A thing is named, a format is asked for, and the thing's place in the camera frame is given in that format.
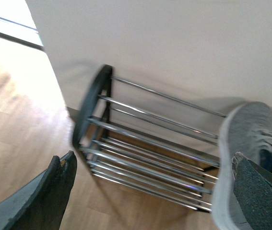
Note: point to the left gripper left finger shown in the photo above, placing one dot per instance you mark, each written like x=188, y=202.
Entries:
x=41, y=204

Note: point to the grey knit sneaker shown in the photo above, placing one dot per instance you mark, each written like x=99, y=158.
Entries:
x=247, y=129

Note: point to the black metal shoe rack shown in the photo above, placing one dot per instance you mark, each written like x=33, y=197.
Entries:
x=150, y=141

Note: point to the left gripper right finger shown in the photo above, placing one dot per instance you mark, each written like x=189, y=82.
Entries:
x=253, y=191

